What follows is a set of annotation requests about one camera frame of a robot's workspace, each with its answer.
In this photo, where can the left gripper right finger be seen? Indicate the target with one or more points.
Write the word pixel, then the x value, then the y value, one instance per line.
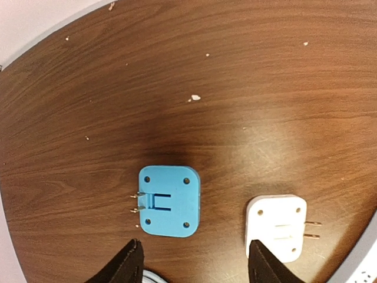
pixel 263 266

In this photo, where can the cyan adapter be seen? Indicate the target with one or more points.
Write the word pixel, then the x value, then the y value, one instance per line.
pixel 168 200

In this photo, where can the white round travel adapter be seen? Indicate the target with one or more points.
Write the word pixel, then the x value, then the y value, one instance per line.
pixel 278 222

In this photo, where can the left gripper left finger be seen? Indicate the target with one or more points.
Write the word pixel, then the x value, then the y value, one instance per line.
pixel 126 266

